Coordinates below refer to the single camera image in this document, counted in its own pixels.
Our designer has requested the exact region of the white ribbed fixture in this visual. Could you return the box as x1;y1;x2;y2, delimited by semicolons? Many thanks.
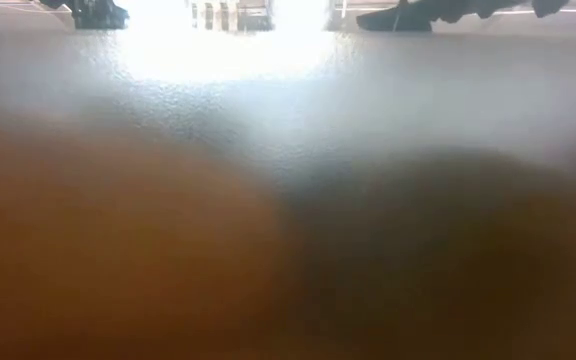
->
187;0;275;33

